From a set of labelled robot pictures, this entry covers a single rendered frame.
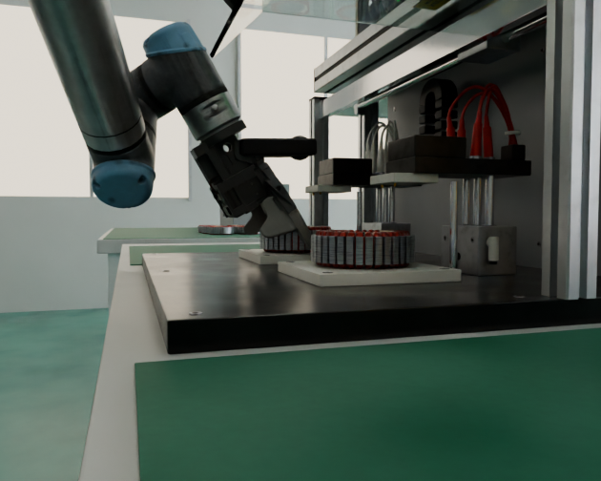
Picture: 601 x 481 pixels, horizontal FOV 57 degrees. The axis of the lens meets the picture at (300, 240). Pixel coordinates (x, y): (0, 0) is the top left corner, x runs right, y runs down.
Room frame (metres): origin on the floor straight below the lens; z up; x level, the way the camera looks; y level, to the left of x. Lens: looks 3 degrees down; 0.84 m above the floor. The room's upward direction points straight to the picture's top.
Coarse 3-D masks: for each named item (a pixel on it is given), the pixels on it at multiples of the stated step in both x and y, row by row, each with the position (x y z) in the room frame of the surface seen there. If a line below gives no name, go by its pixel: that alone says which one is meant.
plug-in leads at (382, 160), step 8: (384, 128) 0.86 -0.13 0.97; (392, 128) 0.88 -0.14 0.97; (368, 136) 0.90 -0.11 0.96; (392, 136) 0.89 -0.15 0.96; (368, 144) 0.90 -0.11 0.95; (384, 144) 0.90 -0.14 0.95; (368, 152) 0.89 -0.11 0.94; (384, 152) 0.89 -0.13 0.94; (384, 160) 0.89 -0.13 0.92; (384, 168) 0.89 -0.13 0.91
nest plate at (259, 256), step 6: (240, 252) 0.86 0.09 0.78; (246, 252) 0.82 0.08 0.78; (252, 252) 0.81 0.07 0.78; (258, 252) 0.81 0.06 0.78; (264, 252) 0.81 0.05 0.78; (270, 252) 0.81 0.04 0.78; (246, 258) 0.82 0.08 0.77; (252, 258) 0.78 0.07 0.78; (258, 258) 0.75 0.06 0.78; (264, 258) 0.74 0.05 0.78; (270, 258) 0.74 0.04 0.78; (276, 258) 0.75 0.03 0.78; (282, 258) 0.75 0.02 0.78; (288, 258) 0.75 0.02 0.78; (294, 258) 0.75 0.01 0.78; (300, 258) 0.76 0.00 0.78; (306, 258) 0.76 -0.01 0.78
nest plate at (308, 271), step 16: (288, 272) 0.61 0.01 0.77; (304, 272) 0.55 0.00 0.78; (320, 272) 0.52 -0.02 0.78; (336, 272) 0.52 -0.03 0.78; (352, 272) 0.52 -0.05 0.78; (368, 272) 0.52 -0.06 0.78; (384, 272) 0.53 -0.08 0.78; (400, 272) 0.53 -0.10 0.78; (416, 272) 0.54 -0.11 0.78; (432, 272) 0.54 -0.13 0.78; (448, 272) 0.55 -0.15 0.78
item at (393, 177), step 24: (408, 144) 0.60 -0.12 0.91; (432, 144) 0.59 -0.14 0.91; (456, 144) 0.60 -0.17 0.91; (408, 168) 0.59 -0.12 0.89; (432, 168) 0.59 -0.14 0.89; (456, 168) 0.60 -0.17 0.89; (480, 168) 0.60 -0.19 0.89; (504, 168) 0.61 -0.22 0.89; (528, 168) 0.62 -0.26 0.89; (480, 192) 0.64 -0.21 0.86; (480, 216) 0.64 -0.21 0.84
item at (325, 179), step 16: (336, 160) 0.82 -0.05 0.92; (352, 160) 0.82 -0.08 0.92; (368, 160) 0.83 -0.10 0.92; (320, 176) 0.87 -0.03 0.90; (336, 176) 0.81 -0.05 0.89; (352, 176) 0.82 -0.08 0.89; (368, 176) 0.83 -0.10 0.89; (336, 192) 0.84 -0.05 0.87; (384, 192) 0.87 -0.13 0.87; (384, 208) 0.87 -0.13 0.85
